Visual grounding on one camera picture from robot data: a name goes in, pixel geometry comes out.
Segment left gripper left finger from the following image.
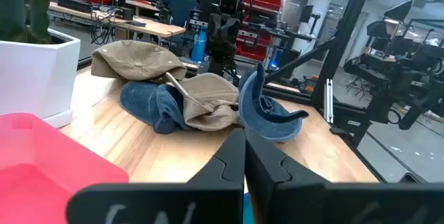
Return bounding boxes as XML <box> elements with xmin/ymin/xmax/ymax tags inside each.
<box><xmin>65</xmin><ymin>128</ymin><xmax>246</xmax><ymax>224</ymax></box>

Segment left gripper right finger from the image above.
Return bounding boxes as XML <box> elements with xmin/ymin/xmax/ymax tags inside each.
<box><xmin>244</xmin><ymin>129</ymin><xmax>444</xmax><ymax>224</ymax></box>

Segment beige cloth pile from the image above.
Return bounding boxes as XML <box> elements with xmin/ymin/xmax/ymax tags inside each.
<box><xmin>165</xmin><ymin>72</ymin><xmax>244</xmax><ymax>132</ymax></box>

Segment blue denim hat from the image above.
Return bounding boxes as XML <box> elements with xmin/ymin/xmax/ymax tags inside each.
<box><xmin>238</xmin><ymin>62</ymin><xmax>309</xmax><ymax>143</ymax></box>
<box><xmin>119</xmin><ymin>80</ymin><xmax>190</xmax><ymax>135</ymax></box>

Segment beige cap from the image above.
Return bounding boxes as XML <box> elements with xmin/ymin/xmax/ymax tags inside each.
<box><xmin>90</xmin><ymin>40</ymin><xmax>188</xmax><ymax>82</ymax></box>

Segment blue bottle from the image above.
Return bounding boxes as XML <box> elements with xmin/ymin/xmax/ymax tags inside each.
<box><xmin>191</xmin><ymin>29</ymin><xmax>208</xmax><ymax>62</ymax></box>

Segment blue office chair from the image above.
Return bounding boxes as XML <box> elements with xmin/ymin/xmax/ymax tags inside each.
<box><xmin>165</xmin><ymin>0</ymin><xmax>198</xmax><ymax>27</ymax></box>

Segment wooden workbench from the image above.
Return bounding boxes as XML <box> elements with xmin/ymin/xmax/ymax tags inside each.
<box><xmin>48</xmin><ymin>1</ymin><xmax>187</xmax><ymax>39</ymax></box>

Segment small black monitor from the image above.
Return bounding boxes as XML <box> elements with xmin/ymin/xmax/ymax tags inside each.
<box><xmin>300</xmin><ymin>4</ymin><xmax>322</xmax><ymax>36</ymax></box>

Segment black box device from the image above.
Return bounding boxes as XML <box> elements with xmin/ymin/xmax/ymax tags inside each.
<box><xmin>57</xmin><ymin>0</ymin><xmax>94</xmax><ymax>14</ymax></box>

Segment black neighbouring robot station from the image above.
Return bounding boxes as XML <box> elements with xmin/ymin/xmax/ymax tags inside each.
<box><xmin>343</xmin><ymin>0</ymin><xmax>444</xmax><ymax>131</ymax></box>

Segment pink plastic bin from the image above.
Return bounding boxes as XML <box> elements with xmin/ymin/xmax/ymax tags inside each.
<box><xmin>0</xmin><ymin>112</ymin><xmax>130</xmax><ymax>224</ymax></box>

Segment green cactus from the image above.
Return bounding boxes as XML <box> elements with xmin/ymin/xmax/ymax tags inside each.
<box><xmin>0</xmin><ymin>0</ymin><xmax>53</xmax><ymax>44</ymax></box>

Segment white plant pot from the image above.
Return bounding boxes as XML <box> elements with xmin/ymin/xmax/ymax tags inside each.
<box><xmin>0</xmin><ymin>28</ymin><xmax>81</xmax><ymax>129</ymax></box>

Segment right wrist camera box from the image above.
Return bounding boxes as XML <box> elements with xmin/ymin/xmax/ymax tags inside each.
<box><xmin>219</xmin><ymin>0</ymin><xmax>244</xmax><ymax>15</ymax></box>

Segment silver metal bracket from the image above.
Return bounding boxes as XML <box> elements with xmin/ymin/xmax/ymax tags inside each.
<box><xmin>324</xmin><ymin>78</ymin><xmax>334</xmax><ymax>123</ymax></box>

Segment tangled black cables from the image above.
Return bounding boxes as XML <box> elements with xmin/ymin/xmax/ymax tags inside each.
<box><xmin>89</xmin><ymin>8</ymin><xmax>117</xmax><ymax>46</ymax></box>

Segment black aluminium rig frame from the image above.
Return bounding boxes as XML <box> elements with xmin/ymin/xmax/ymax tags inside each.
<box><xmin>78</xmin><ymin>0</ymin><xmax>429</xmax><ymax>185</ymax></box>

